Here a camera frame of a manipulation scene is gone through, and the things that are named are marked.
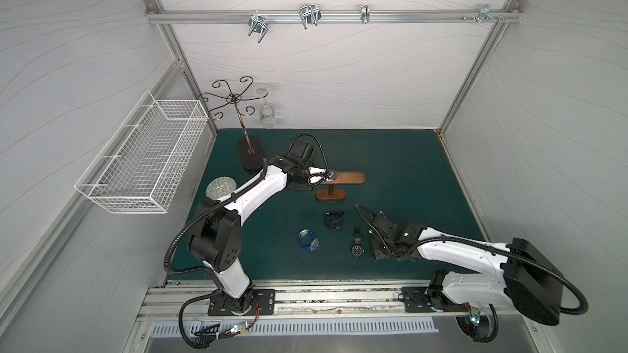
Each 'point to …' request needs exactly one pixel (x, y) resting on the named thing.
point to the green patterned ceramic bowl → (218, 187)
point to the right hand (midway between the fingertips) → (377, 246)
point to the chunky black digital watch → (334, 220)
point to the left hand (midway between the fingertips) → (311, 174)
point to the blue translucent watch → (308, 239)
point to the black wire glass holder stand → (251, 150)
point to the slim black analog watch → (356, 249)
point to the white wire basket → (138, 167)
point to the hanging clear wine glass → (266, 112)
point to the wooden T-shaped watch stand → (342, 178)
